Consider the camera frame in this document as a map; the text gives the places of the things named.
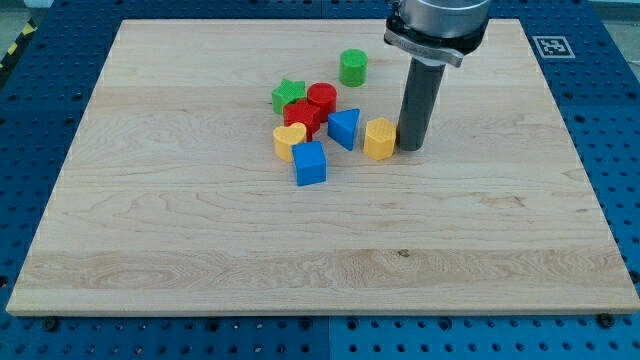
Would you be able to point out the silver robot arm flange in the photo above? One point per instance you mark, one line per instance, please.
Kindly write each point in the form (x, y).
(437, 32)

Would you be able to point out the blue triangle block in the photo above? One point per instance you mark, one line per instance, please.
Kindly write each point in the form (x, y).
(342, 127)

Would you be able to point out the blue cube block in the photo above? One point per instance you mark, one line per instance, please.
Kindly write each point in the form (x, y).
(310, 163)

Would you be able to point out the yellow heart block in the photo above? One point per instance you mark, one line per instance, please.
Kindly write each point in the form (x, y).
(285, 137)

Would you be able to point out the red star block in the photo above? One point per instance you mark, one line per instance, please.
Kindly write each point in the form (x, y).
(305, 113)

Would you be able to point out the yellow hexagon block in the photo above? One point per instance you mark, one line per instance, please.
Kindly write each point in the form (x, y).
(380, 138)

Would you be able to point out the red cylinder block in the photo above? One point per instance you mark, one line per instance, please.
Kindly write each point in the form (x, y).
(324, 96)

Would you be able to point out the green star block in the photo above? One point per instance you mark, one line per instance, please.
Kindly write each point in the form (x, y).
(287, 92)

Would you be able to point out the green cylinder block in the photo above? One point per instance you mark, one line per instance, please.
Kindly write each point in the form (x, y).
(353, 67)

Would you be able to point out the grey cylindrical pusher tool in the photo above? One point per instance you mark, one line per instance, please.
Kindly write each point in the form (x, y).
(421, 90)

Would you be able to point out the light wooden board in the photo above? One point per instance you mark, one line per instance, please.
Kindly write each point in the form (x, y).
(171, 201)

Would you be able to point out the white fiducial marker tag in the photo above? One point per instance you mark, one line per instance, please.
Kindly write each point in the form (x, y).
(553, 47)

